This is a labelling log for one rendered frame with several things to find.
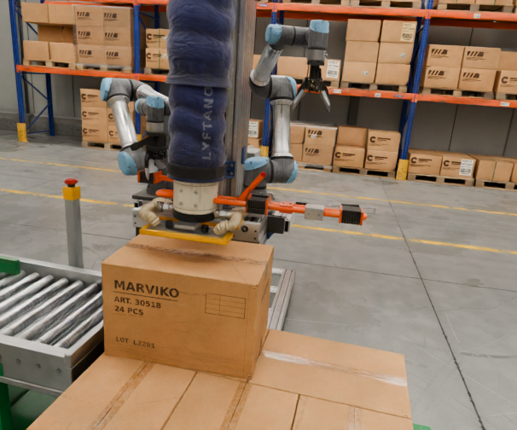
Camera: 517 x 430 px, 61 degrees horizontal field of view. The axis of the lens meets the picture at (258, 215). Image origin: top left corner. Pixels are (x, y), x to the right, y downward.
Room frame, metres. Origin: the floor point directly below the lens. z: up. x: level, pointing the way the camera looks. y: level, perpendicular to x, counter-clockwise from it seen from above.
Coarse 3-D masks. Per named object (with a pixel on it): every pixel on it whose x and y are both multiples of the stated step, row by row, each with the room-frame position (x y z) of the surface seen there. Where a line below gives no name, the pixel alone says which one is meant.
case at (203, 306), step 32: (128, 256) 1.56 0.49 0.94; (160, 256) 1.59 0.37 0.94; (192, 256) 1.61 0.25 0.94; (224, 256) 1.63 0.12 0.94; (256, 256) 1.66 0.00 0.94; (128, 288) 1.47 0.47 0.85; (160, 288) 1.45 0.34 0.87; (192, 288) 1.43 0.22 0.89; (224, 288) 1.42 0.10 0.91; (256, 288) 1.40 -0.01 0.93; (128, 320) 1.47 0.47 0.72; (160, 320) 1.45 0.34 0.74; (192, 320) 1.43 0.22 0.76; (224, 320) 1.42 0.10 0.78; (256, 320) 1.40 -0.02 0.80; (128, 352) 1.47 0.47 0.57; (160, 352) 1.45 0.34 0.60; (192, 352) 1.43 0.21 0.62; (224, 352) 1.41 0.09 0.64; (256, 352) 1.47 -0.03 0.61
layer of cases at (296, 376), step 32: (288, 352) 1.59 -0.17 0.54; (320, 352) 1.61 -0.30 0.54; (352, 352) 1.62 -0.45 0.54; (384, 352) 1.64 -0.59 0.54; (96, 384) 1.31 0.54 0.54; (128, 384) 1.33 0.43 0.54; (160, 384) 1.34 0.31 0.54; (192, 384) 1.35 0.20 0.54; (224, 384) 1.36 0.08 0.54; (256, 384) 1.38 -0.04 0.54; (288, 384) 1.39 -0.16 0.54; (320, 384) 1.40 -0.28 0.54; (352, 384) 1.42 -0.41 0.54; (384, 384) 1.43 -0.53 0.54; (64, 416) 1.15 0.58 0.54; (96, 416) 1.16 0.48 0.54; (128, 416) 1.17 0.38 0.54; (160, 416) 1.18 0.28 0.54; (192, 416) 1.19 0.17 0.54; (224, 416) 1.20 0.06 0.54; (256, 416) 1.21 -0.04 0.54; (288, 416) 1.22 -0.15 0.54; (320, 416) 1.23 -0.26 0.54; (352, 416) 1.24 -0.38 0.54; (384, 416) 1.25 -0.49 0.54
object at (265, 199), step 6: (246, 198) 1.57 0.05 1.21; (252, 198) 1.62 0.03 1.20; (258, 198) 1.63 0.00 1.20; (264, 198) 1.63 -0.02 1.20; (270, 198) 1.64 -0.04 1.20; (246, 204) 1.57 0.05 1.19; (252, 204) 1.56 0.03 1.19; (258, 204) 1.56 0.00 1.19; (264, 204) 1.55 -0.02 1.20; (246, 210) 1.57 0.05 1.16; (252, 210) 1.56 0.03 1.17; (258, 210) 1.56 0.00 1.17; (264, 210) 1.56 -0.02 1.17
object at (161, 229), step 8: (160, 224) 1.58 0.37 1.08; (168, 224) 1.55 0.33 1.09; (144, 232) 1.52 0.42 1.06; (152, 232) 1.52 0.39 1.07; (160, 232) 1.51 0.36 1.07; (168, 232) 1.52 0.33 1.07; (176, 232) 1.52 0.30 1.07; (184, 232) 1.52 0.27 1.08; (192, 232) 1.52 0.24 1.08; (200, 232) 1.53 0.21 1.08; (208, 232) 1.53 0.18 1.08; (224, 232) 1.55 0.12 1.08; (192, 240) 1.49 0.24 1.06; (200, 240) 1.49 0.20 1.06; (208, 240) 1.48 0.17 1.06; (216, 240) 1.48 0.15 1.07; (224, 240) 1.48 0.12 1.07
